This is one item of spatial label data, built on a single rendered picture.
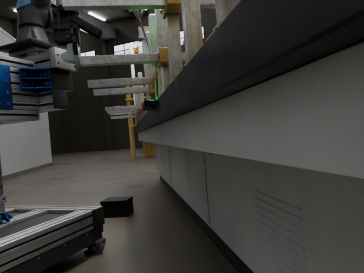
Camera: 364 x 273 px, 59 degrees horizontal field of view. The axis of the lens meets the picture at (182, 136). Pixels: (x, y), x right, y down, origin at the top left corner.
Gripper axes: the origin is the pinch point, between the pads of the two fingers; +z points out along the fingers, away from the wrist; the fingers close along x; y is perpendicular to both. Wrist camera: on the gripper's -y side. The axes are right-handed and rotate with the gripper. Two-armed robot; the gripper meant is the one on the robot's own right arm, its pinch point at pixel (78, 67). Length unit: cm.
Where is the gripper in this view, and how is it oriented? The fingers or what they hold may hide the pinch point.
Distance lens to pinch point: 120.1
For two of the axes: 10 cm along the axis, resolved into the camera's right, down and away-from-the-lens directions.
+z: 0.8, 10.0, 0.1
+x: 1.7, -0.1, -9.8
